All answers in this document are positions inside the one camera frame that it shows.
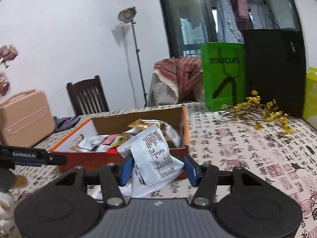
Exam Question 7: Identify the white printed snack packet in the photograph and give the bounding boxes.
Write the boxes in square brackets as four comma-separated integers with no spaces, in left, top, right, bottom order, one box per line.
[117,124,184,198]

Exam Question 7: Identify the orange cardboard snack box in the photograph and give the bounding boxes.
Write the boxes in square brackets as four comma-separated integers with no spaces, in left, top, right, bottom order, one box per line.
[50,106,190,173]

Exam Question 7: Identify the pink hard-shell suitcase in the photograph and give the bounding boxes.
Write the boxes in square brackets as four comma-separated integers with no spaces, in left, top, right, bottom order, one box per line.
[1,89,55,147]

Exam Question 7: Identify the calligraphy print tablecloth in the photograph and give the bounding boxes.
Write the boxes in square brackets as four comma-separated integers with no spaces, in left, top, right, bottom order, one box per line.
[11,103,316,237]

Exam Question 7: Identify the gold foil snack packet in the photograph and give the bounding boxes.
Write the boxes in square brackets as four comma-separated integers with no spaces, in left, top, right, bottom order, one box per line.
[128,119,168,131]

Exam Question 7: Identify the grey purple folded cloth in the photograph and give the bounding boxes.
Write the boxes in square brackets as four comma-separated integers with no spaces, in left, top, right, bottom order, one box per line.
[53,116,80,133]

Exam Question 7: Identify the yellow dried flower branch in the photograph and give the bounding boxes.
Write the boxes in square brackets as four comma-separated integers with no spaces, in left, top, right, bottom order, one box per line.
[219,90,295,136]

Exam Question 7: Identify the dark wooden chair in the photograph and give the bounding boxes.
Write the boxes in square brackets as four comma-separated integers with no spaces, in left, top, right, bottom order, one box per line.
[66,75,109,116]

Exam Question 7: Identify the red patterned draped cloth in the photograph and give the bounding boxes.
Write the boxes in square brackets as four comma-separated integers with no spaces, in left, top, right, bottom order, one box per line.
[147,57,205,106]

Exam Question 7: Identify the pink artificial flowers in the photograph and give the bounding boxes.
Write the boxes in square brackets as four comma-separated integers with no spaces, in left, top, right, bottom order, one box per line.
[0,44,19,97]

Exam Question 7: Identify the green mucun paper bag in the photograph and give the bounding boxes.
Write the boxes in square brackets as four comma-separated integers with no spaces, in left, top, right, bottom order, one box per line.
[201,42,246,111]

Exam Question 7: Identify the lime green snack box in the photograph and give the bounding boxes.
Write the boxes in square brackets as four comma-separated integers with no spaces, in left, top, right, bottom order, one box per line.
[303,67,317,128]

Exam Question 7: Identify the black paper bag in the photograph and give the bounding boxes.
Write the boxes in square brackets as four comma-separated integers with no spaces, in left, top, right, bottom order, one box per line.
[242,29,306,118]

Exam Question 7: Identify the black studio light stand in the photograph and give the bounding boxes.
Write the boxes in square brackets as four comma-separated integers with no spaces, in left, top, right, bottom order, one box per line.
[117,5,148,107]

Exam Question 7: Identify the hanging clothes on balcony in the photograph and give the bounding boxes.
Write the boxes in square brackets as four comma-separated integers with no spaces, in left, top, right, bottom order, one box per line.
[214,0,279,44]

